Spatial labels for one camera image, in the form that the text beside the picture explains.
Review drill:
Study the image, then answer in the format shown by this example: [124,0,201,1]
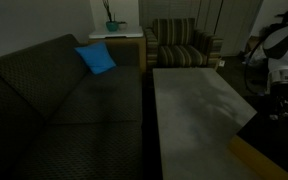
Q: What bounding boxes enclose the small white plant pot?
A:
[117,21,129,31]

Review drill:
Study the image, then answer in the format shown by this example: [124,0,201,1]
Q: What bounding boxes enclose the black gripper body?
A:
[269,95,288,132]

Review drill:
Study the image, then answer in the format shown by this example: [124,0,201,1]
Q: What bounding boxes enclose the striped armchair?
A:
[144,17,224,73]

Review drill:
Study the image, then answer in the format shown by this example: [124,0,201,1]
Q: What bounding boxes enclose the wooden side table white top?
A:
[88,26,148,73]

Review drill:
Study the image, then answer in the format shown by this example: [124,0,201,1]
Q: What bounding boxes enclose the dark fabric sofa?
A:
[0,33,149,180]

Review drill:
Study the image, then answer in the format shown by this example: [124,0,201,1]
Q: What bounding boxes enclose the plant in teal pot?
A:
[102,0,120,33]

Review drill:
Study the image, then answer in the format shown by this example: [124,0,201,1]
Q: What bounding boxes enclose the window blinds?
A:
[138,0,202,30]

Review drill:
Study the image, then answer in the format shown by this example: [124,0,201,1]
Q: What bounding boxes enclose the bright blue cushion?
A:
[74,41,118,76]

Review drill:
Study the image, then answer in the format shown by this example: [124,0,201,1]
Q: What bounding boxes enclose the white closet doors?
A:
[197,0,264,58]

